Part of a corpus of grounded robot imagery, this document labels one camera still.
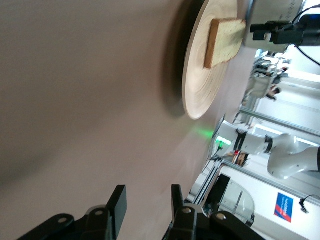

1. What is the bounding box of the brown-crusted bread slice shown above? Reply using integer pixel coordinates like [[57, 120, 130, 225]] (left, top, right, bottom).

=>
[[203, 17, 247, 70]]

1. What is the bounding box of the round wooden plate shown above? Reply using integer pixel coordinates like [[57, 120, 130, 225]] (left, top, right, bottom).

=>
[[182, 0, 238, 120]]

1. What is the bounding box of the black monitor screen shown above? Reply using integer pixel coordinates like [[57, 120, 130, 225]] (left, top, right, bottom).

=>
[[209, 173, 232, 209]]

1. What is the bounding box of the silver two-slot toaster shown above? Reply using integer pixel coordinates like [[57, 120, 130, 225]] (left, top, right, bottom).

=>
[[243, 0, 305, 53]]

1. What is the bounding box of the person in white clothes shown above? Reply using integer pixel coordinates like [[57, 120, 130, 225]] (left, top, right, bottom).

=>
[[246, 71, 270, 100]]

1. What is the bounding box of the black right arm hose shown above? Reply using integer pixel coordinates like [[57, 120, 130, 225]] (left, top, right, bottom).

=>
[[291, 0, 320, 67]]

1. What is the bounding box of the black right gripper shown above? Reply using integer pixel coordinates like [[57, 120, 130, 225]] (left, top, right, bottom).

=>
[[250, 19, 320, 48]]

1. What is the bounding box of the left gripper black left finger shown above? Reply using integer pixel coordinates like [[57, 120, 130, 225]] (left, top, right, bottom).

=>
[[21, 184, 127, 240]]

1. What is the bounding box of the aluminium frame beam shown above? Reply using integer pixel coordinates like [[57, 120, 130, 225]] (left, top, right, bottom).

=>
[[221, 159, 320, 202], [239, 106, 320, 142]]

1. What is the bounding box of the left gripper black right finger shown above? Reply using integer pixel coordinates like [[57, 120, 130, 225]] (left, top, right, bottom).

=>
[[164, 184, 255, 240]]

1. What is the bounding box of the blue red wall sign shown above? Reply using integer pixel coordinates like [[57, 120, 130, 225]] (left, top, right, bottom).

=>
[[273, 192, 294, 225]]

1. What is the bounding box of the dark-haired person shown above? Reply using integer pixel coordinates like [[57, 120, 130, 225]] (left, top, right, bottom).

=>
[[266, 84, 281, 102]]

